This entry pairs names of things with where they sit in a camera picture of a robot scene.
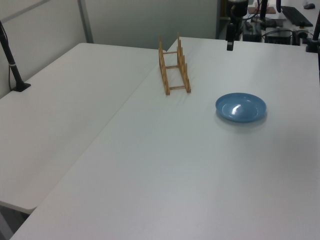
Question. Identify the black electronics box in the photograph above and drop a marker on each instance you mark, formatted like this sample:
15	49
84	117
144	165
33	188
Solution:
252	33

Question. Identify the blue round plate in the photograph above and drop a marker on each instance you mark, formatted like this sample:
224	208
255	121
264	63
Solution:
240	110

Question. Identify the black camera stand clamp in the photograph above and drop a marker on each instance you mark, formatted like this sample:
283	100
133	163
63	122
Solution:
312	45

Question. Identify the dark computer mouse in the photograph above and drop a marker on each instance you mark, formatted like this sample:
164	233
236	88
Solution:
309	5

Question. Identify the tall black camera pole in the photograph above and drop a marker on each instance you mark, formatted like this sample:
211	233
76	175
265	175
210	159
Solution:
13	70

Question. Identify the black computer case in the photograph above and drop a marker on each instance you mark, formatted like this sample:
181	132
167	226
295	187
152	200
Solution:
278	37

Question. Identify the black computer keyboard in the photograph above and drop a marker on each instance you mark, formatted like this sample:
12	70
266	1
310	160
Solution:
297	16

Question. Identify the wooden plate rack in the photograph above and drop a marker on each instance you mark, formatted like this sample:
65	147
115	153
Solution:
166	85

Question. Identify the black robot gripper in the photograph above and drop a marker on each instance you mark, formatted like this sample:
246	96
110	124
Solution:
238	7

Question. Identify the black monitor stand post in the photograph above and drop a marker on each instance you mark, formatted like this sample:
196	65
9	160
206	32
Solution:
264	10

